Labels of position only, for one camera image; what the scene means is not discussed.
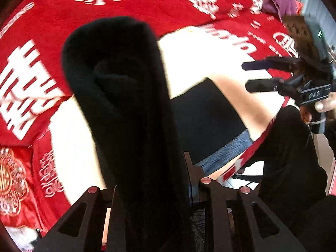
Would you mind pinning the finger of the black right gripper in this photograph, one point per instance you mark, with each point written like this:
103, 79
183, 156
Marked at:
286, 64
283, 87

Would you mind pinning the purple cloth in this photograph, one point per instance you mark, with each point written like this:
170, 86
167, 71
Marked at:
280, 7

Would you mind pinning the black pants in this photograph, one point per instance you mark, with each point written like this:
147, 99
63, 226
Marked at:
115, 70

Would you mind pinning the red sofa cover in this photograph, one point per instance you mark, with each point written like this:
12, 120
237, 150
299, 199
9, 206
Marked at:
33, 85

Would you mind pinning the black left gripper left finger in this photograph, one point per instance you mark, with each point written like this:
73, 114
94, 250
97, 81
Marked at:
81, 228

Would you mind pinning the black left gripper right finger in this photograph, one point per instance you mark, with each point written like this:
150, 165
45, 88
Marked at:
226, 219

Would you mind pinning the red embroidered cushion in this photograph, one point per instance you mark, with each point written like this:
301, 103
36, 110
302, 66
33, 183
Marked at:
18, 204

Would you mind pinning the right hand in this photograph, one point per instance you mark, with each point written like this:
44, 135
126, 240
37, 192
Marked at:
326, 106

